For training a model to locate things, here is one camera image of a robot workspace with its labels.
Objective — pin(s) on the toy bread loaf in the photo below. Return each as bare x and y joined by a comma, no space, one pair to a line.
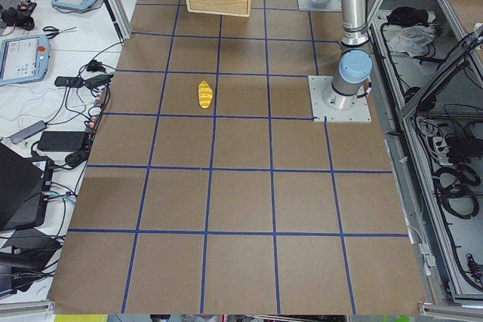
205,94

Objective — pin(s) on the black scissors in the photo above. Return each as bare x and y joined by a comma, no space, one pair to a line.
52,31

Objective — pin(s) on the white crumpled cloth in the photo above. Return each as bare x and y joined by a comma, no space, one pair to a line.
412,40

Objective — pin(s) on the black power adapter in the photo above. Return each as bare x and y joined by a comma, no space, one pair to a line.
61,141

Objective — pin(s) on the black laptop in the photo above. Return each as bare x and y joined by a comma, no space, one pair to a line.
24,186

